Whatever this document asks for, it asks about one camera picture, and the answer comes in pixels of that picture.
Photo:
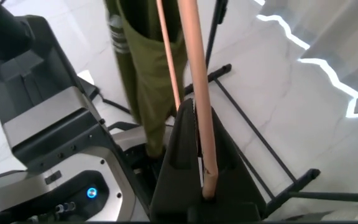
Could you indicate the green printed garment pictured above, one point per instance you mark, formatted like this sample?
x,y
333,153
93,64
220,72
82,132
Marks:
x,y
148,77

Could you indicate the black clothes rack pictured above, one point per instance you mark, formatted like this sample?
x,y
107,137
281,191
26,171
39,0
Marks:
x,y
259,133

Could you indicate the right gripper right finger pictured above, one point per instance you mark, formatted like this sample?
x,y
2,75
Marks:
x,y
238,193

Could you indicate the pink clothes hanger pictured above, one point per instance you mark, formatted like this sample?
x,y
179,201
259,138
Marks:
x,y
199,77

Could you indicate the white curtain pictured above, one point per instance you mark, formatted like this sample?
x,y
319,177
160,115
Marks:
x,y
337,25

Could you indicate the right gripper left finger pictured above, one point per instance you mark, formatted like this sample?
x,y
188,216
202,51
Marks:
x,y
179,174

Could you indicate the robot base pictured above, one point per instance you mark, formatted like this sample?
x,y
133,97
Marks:
x,y
48,118

